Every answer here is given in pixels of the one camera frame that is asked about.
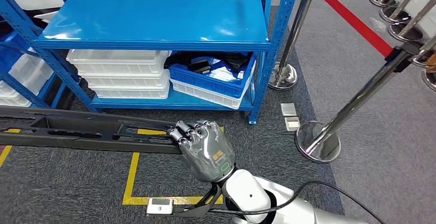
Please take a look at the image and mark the blue wheeled shelf rack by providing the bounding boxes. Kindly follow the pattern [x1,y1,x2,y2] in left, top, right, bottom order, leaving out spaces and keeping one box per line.
[0,28,69,110]

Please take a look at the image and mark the black camera bracket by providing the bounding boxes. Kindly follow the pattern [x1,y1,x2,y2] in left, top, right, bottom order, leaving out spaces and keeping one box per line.
[172,183,222,218]

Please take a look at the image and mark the white plastic bin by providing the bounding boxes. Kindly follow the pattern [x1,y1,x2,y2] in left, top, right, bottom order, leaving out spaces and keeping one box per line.
[0,79,33,108]
[0,47,55,96]

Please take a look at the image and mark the blue plastic bin with parts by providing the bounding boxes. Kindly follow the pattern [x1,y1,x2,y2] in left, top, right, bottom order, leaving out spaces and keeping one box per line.
[168,52,257,100]

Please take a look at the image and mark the chrome stanchion behind shelf rack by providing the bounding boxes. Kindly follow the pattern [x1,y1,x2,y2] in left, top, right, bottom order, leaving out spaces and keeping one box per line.
[268,0,321,91]

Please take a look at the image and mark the silver floor socket plate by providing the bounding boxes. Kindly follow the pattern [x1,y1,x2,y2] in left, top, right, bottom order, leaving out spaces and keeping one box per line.
[280,102,298,117]
[284,116,301,132]

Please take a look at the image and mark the short red barrier belt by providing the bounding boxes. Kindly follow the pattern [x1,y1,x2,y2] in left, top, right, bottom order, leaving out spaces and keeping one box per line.
[313,0,394,58]

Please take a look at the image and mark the black rectangular small part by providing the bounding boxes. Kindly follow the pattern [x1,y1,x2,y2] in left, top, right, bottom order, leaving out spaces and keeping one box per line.
[189,62,211,74]

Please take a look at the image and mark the clear plastic wrapper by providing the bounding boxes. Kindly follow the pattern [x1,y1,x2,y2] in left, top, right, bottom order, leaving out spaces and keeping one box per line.
[369,17,387,34]

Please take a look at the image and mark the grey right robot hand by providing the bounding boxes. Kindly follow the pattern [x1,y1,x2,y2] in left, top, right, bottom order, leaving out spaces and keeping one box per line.
[167,119,237,183]

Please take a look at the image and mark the clear plastic bag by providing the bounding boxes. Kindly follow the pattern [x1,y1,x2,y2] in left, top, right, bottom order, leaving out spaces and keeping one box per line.
[204,66,244,82]

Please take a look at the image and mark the chrome stanchion with black head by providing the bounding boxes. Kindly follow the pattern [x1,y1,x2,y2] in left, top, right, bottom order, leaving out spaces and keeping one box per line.
[295,40,436,163]

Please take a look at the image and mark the yellow floor tape square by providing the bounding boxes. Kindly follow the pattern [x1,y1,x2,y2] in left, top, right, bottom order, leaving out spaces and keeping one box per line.
[122,126,225,206]

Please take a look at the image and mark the brown packet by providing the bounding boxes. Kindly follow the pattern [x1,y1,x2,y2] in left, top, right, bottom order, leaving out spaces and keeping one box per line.
[426,53,436,73]

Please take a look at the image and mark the white plastic tray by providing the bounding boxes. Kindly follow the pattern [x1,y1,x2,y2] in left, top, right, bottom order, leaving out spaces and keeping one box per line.
[79,69,170,90]
[66,49,171,77]
[91,82,170,100]

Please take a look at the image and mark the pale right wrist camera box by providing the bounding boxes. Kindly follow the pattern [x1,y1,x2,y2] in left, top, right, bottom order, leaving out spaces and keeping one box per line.
[147,198,174,215]

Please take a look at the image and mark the blue metal shelf rack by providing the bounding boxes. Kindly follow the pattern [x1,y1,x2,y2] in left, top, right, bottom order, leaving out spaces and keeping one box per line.
[0,0,304,125]

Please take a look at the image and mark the black bulky small part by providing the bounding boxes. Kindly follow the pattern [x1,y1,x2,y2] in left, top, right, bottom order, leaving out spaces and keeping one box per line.
[223,52,249,73]

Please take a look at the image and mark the long black plastic panel part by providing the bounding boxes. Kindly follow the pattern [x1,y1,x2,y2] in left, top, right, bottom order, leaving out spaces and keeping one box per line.
[0,106,185,155]

